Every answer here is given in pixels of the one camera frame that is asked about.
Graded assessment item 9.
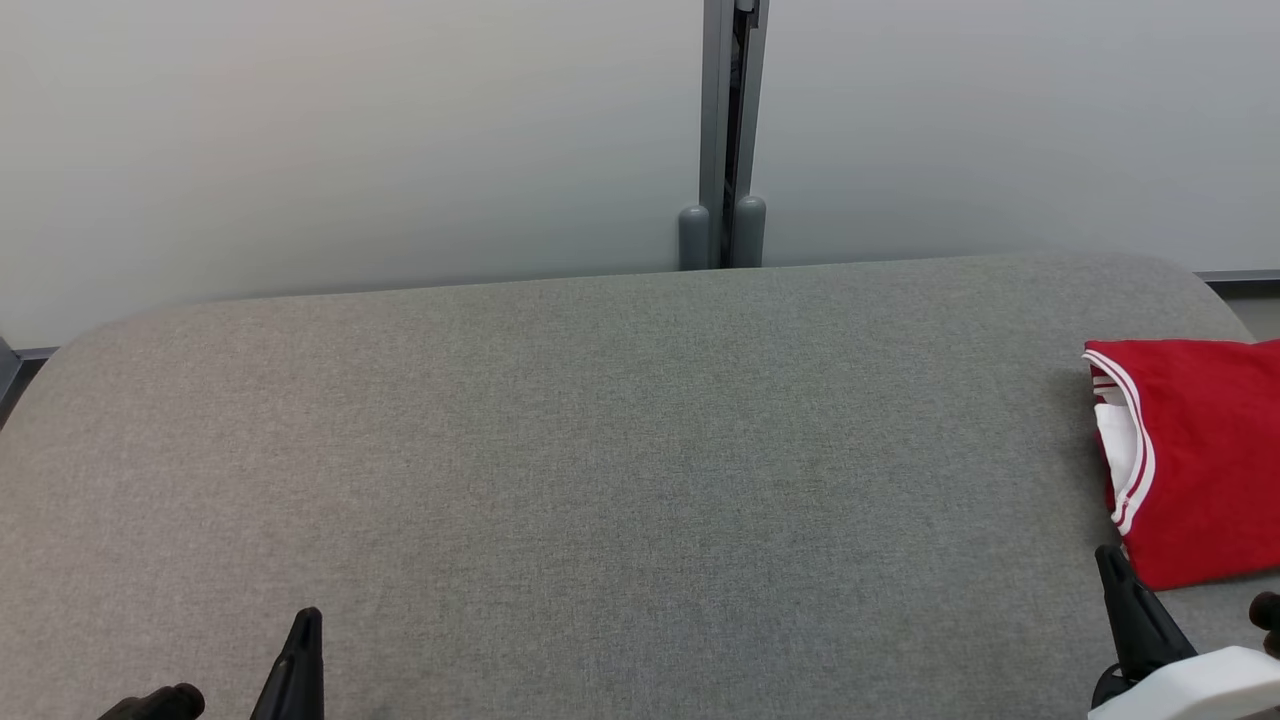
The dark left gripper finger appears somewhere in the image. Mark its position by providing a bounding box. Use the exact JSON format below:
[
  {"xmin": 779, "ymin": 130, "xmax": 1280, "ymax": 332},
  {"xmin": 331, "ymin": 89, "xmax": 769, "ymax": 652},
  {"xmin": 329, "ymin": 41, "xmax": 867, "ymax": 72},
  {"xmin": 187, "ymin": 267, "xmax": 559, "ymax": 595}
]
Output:
[
  {"xmin": 290, "ymin": 607, "xmax": 324, "ymax": 720},
  {"xmin": 250, "ymin": 645, "xmax": 303, "ymax": 720}
]

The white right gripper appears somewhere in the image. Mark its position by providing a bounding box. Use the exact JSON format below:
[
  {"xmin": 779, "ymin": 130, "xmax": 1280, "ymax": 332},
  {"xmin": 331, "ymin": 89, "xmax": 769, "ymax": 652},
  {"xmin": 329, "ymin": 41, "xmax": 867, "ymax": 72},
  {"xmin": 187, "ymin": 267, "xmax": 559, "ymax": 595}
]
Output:
[{"xmin": 1088, "ymin": 545, "xmax": 1280, "ymax": 720}]

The red jersey with white trim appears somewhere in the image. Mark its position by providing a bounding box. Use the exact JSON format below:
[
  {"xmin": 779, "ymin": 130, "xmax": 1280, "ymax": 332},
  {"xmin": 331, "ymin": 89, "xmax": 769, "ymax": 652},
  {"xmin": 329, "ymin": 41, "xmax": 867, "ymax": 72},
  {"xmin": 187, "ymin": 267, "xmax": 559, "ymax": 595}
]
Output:
[{"xmin": 1083, "ymin": 338, "xmax": 1280, "ymax": 591}]

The grey cylinder post foot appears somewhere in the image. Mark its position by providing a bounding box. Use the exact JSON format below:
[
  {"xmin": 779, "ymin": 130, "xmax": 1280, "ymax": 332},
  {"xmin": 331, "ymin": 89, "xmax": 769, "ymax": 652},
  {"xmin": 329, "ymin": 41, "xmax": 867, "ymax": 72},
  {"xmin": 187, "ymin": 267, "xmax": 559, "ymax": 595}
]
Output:
[
  {"xmin": 732, "ymin": 195, "xmax": 767, "ymax": 269},
  {"xmin": 678, "ymin": 205, "xmax": 711, "ymax": 272}
]

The grey metal partition post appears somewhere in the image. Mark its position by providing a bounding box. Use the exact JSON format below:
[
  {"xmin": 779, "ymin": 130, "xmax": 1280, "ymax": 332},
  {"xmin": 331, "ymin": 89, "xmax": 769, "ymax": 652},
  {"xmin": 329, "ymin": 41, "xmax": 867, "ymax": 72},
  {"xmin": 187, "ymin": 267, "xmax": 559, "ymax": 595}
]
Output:
[{"xmin": 700, "ymin": 0, "xmax": 771, "ymax": 269}]

